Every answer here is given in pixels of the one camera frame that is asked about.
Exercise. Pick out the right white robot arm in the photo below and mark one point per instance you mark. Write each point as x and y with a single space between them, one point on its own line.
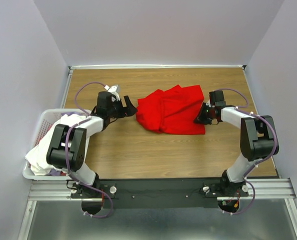
258 141

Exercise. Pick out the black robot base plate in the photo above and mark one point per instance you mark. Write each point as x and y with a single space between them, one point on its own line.
159 193

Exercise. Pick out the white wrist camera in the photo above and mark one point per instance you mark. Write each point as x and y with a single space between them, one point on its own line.
208 103
114 89

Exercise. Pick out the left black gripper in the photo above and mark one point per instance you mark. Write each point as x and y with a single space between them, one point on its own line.
129 110

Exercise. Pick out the white t shirt in basket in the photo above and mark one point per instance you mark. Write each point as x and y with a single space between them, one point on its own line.
36 157

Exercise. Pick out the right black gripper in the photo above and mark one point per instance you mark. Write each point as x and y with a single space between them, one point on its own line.
200 119

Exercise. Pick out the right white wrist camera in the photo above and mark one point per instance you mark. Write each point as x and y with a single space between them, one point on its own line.
208 103

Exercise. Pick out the red t shirt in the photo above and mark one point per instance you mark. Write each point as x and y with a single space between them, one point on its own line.
172 111

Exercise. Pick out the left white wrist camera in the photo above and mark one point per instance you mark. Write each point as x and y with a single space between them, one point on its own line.
114 89

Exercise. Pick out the white laundry basket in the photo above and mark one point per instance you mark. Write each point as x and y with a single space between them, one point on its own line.
27 172

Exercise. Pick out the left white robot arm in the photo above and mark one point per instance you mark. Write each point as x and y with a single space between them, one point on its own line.
67 146

